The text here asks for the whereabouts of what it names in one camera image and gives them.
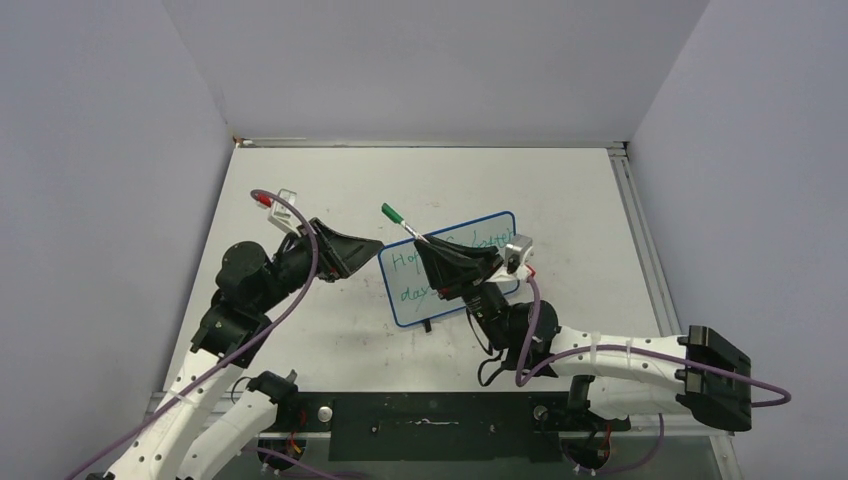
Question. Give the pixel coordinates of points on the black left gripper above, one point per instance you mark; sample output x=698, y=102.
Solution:
x=332, y=264

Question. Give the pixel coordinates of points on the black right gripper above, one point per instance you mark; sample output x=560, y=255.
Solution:
x=451, y=279

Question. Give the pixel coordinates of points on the green marker cap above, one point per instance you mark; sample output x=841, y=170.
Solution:
x=391, y=214

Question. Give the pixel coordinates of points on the white whiteboard marker pen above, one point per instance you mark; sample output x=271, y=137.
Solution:
x=412, y=231

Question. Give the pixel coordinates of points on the blue framed whiteboard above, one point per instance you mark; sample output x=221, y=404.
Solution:
x=410, y=297

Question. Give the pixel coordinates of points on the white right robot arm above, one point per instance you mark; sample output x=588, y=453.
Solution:
x=612, y=377

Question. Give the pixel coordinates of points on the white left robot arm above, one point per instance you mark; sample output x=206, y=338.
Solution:
x=174, y=442

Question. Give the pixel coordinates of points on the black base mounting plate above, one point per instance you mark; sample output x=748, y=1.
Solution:
x=469, y=426

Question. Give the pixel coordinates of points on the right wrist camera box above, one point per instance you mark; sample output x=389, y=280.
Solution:
x=518, y=252

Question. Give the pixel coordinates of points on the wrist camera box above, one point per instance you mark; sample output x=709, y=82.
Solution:
x=281, y=216
x=518, y=252

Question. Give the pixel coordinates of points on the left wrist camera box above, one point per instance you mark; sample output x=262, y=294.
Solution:
x=281, y=216

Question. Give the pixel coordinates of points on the aluminium table edge rail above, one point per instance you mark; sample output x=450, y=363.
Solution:
x=347, y=143

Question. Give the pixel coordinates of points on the aluminium frame rail right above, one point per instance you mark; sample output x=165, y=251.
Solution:
x=647, y=253

